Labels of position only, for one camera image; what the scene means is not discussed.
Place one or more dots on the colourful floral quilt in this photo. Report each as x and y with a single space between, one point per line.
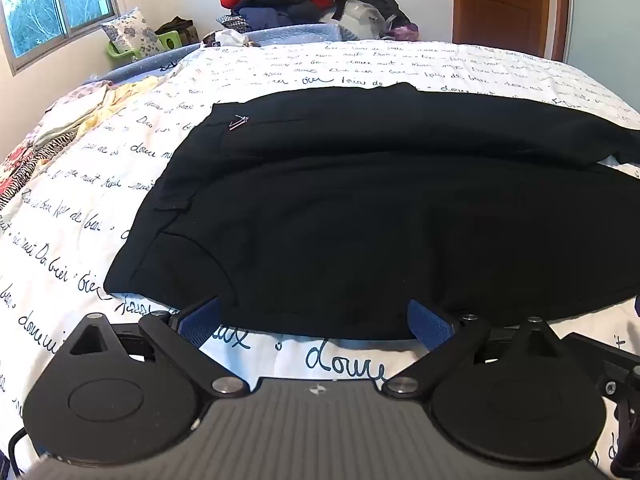
65 120

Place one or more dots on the floral pillow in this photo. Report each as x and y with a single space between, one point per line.
132 35

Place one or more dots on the clear plastic bag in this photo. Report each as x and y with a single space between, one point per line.
362 17

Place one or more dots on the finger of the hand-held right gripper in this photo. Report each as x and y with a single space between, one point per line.
607 360

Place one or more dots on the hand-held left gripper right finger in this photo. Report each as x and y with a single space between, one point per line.
430 322

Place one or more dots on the window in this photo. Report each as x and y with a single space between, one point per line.
45 5

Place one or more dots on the dark brown bag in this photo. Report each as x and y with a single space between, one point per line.
177 26

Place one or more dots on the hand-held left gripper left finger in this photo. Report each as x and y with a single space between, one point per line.
202 322

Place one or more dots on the light blue quilt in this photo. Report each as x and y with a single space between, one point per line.
150 62

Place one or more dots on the brown wooden door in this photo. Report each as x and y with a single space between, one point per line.
505 5

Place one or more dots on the black pants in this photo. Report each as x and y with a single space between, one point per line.
360 200

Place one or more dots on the white script-print blanket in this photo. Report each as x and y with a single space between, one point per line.
75 200

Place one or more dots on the green plastic stool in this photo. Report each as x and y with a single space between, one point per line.
170 39

